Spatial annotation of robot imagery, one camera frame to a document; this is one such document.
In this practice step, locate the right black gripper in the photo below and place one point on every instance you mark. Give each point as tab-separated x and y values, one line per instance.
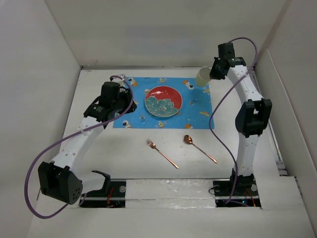
215	75

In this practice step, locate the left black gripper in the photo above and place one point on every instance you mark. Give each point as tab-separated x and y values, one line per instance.
126	94

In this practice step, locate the light green mug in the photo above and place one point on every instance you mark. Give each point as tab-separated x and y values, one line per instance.
203	76

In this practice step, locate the red teal floral plate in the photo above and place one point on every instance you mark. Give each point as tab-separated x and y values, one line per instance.
163	101

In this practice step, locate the rose gold fork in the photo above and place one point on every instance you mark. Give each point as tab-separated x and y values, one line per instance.
153	146

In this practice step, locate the blue space print cloth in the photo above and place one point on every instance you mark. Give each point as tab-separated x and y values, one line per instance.
194	114

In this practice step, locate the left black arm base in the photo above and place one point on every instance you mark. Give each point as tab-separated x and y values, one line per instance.
112	197

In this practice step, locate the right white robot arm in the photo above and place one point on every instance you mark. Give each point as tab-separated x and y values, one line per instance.
252	118

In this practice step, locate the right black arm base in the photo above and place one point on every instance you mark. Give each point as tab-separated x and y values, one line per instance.
245	193

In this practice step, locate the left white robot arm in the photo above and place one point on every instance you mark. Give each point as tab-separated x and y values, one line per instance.
59	178

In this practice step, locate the rose gold spoon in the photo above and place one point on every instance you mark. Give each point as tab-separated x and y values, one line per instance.
188	140

